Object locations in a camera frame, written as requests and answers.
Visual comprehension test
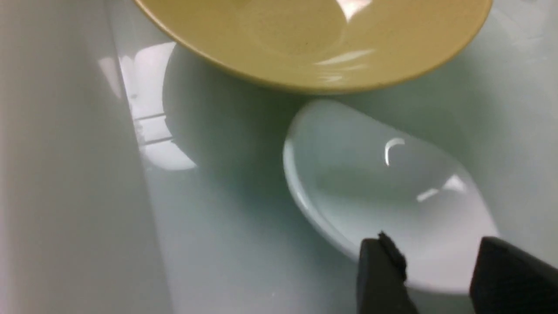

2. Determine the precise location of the large white plastic tub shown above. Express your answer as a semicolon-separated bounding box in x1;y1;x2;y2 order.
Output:
1;0;557;314

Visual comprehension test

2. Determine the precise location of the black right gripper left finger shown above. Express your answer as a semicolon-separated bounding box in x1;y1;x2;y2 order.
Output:
356;231;418;314

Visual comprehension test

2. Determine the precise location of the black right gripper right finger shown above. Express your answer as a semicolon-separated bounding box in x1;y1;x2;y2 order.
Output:
469;236;558;314

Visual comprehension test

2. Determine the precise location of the yellow noodle bowl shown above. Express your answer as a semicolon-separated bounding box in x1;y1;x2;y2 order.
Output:
136;0;493;95

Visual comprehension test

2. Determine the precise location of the white square dish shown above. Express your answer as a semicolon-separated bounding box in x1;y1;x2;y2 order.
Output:
283;99;499;294

